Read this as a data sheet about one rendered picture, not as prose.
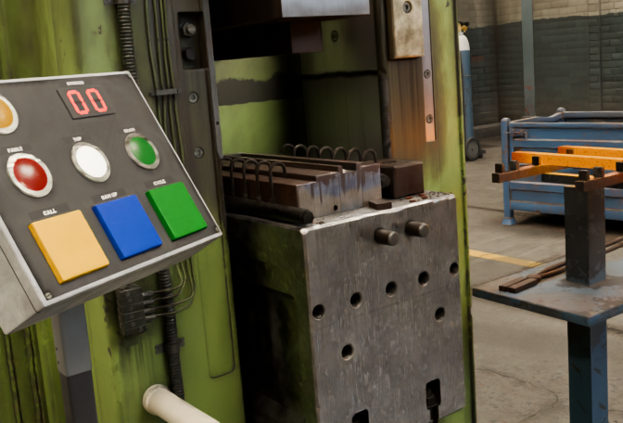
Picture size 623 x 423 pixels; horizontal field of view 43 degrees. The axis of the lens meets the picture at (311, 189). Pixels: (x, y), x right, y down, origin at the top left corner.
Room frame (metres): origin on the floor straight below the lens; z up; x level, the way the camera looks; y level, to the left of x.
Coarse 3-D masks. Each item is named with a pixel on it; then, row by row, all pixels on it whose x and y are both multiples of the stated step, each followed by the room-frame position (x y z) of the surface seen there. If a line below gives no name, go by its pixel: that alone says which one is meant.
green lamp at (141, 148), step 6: (132, 138) 1.08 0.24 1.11; (138, 138) 1.09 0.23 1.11; (132, 144) 1.07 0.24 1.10; (138, 144) 1.08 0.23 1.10; (144, 144) 1.09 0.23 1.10; (132, 150) 1.06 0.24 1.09; (138, 150) 1.07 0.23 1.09; (144, 150) 1.08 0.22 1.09; (150, 150) 1.09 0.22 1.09; (138, 156) 1.06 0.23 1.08; (144, 156) 1.07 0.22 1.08; (150, 156) 1.08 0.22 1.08; (144, 162) 1.07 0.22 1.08; (150, 162) 1.08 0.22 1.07
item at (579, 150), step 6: (558, 150) 1.85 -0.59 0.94; (564, 150) 1.83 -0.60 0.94; (576, 150) 1.81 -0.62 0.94; (582, 150) 1.79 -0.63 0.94; (588, 150) 1.78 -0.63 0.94; (594, 150) 1.76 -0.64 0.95; (600, 150) 1.75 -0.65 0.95; (606, 150) 1.74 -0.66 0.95; (612, 150) 1.72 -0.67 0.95; (618, 150) 1.71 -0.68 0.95; (600, 156) 1.75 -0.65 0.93; (606, 156) 1.74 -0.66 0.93; (612, 156) 1.73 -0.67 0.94; (618, 156) 1.71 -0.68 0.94
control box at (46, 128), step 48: (0, 96) 0.94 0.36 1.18; (48, 96) 1.01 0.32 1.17; (96, 96) 1.08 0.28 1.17; (0, 144) 0.90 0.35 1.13; (48, 144) 0.96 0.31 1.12; (96, 144) 1.02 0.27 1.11; (0, 192) 0.86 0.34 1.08; (48, 192) 0.91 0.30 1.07; (96, 192) 0.97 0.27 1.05; (144, 192) 1.03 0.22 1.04; (192, 192) 1.11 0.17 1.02; (0, 240) 0.83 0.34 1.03; (192, 240) 1.05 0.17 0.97; (0, 288) 0.84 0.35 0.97; (48, 288) 0.83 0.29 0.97; (96, 288) 0.90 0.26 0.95
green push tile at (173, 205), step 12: (156, 192) 1.04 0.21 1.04; (168, 192) 1.06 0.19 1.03; (180, 192) 1.08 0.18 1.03; (156, 204) 1.03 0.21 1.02; (168, 204) 1.04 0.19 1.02; (180, 204) 1.06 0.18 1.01; (192, 204) 1.08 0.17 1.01; (168, 216) 1.03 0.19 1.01; (180, 216) 1.05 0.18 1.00; (192, 216) 1.07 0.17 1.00; (168, 228) 1.02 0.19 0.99; (180, 228) 1.03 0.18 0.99; (192, 228) 1.05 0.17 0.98; (204, 228) 1.08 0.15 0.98
